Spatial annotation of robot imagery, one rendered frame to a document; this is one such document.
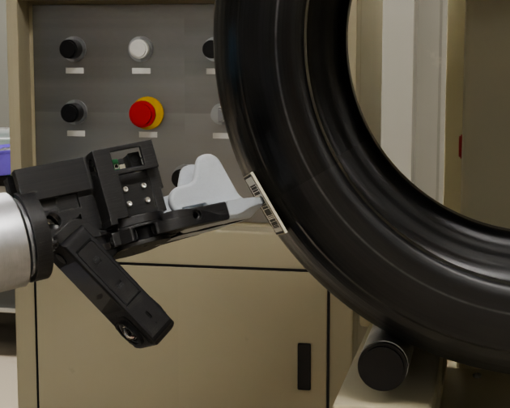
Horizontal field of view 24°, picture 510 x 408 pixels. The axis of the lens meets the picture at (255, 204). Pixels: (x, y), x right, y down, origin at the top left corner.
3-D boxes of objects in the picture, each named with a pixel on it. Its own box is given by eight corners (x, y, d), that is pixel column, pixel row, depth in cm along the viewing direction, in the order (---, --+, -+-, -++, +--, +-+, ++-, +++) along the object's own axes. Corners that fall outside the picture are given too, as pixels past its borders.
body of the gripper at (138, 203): (160, 137, 95) (16, 163, 89) (189, 239, 94) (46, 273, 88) (129, 160, 101) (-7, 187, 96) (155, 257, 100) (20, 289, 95)
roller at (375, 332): (432, 303, 138) (394, 309, 139) (425, 265, 138) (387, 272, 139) (412, 388, 104) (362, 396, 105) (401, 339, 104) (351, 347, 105)
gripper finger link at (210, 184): (261, 139, 99) (163, 159, 95) (281, 206, 99) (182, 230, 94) (245, 149, 102) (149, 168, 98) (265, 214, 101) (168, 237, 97)
